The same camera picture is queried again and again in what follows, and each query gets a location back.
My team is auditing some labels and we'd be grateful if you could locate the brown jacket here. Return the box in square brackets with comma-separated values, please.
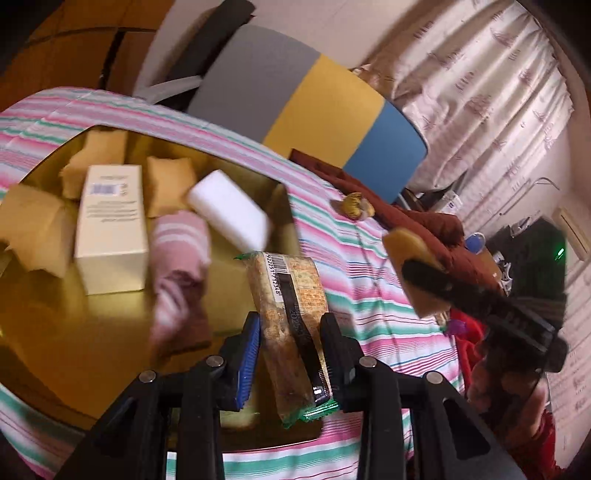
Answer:
[288, 148, 504, 296]

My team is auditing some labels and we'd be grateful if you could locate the wooden cabinet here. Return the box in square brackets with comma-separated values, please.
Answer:
[0, 0, 176, 116]

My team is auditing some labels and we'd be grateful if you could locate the grey yellow blue chair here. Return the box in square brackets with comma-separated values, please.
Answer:
[185, 23, 428, 204]

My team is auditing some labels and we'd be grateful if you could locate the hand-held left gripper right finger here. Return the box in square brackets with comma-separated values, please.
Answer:
[318, 313, 527, 480]

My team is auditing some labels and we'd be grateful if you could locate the cream cardboard box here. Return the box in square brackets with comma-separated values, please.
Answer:
[74, 164, 149, 296]

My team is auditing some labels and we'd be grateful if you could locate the cracker packet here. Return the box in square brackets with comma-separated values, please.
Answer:
[233, 249, 340, 416]

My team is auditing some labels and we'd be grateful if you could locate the patterned curtain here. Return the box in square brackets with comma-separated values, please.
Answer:
[351, 0, 575, 204]

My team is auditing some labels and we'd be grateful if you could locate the black chair back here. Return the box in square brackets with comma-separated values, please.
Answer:
[166, 0, 257, 77]

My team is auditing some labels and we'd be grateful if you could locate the yellow sponge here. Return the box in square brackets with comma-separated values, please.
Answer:
[0, 182, 79, 278]
[60, 129, 130, 199]
[382, 227, 451, 319]
[219, 406, 259, 430]
[145, 154, 199, 217]

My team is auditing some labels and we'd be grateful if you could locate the striped blanket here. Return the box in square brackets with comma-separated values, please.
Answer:
[0, 85, 467, 480]

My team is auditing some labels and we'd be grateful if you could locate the white sponge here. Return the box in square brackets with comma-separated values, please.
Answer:
[187, 170, 272, 252]

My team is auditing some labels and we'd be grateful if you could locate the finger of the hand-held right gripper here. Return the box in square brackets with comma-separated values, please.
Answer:
[402, 258, 504, 319]

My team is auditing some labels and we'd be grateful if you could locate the red cloth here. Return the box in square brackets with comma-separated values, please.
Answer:
[450, 309, 490, 393]

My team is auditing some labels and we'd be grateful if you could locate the pink striped sock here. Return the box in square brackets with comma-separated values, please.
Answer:
[150, 210, 213, 356]

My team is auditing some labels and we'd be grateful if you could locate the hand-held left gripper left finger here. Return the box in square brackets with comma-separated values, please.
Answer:
[55, 311, 264, 480]

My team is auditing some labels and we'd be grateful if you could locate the white chair armrest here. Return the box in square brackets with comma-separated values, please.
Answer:
[134, 76, 204, 109]

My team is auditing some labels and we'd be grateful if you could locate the golden container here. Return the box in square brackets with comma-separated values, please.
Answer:
[0, 124, 324, 453]

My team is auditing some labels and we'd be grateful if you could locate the small yellow brown toy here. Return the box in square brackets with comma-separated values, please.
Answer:
[341, 191, 375, 220]

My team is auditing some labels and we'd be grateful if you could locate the person's right hand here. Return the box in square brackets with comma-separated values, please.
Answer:
[466, 355, 548, 444]

